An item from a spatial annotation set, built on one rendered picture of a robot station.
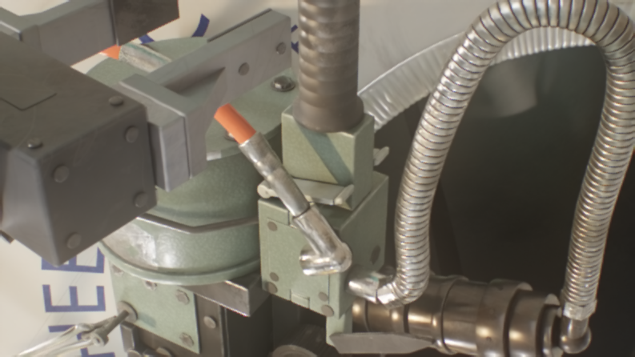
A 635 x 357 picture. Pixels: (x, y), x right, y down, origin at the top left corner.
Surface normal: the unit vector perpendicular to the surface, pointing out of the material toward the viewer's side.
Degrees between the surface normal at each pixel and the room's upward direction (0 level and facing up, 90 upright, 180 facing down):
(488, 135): 91
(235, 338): 137
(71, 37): 129
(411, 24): 90
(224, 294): 58
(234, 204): 108
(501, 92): 80
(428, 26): 90
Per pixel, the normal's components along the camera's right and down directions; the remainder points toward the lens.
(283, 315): -0.51, 0.51
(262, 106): 0.00, -0.81
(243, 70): 0.76, 0.38
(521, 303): -0.32, -0.74
